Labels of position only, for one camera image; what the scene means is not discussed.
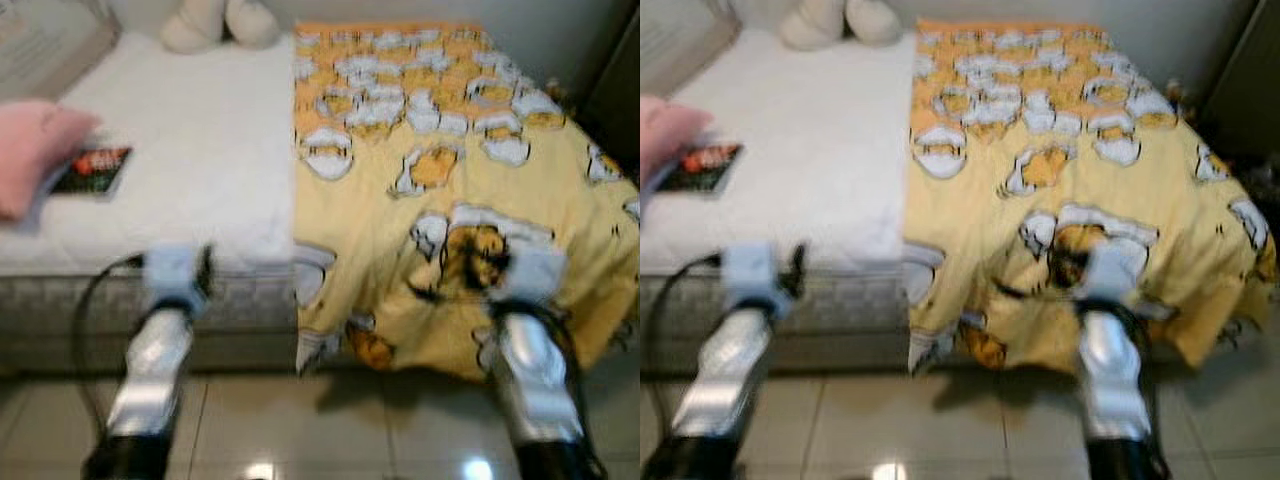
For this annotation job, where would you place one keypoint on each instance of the dark red cover book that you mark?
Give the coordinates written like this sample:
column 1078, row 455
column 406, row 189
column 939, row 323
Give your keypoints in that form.
column 95, row 170
column 705, row 168

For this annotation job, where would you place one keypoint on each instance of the pink pillow with sheep print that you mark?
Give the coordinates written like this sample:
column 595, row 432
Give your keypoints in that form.
column 30, row 150
column 665, row 135

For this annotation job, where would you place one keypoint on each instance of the yellow orange cartoon blanket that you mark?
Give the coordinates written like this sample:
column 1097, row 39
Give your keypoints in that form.
column 1060, row 150
column 450, row 150

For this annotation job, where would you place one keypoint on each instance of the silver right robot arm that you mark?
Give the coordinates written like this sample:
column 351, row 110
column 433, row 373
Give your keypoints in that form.
column 535, row 380
column 1110, row 380

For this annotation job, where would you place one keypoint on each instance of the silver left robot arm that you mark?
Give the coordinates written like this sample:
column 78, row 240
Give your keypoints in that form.
column 150, row 370
column 730, row 370

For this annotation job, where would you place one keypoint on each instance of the white quilted mattress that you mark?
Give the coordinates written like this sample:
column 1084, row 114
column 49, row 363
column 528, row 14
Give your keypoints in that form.
column 200, row 150
column 820, row 150

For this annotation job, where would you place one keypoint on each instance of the dark cabinet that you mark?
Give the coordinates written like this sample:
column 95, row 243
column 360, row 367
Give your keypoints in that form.
column 1250, row 90
column 615, row 100

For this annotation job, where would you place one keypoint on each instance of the cream plush toy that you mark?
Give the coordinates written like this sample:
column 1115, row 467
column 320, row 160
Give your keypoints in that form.
column 820, row 22
column 200, row 25

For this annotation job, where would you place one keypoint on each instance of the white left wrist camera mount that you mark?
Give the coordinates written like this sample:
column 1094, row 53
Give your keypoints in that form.
column 750, row 272
column 170, row 275

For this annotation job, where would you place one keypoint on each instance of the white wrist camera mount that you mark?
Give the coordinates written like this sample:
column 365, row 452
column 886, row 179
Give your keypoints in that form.
column 170, row 275
column 750, row 272
column 535, row 272
column 1115, row 270

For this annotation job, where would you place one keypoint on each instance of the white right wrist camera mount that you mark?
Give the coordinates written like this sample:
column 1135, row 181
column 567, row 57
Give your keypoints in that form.
column 1115, row 270
column 535, row 272

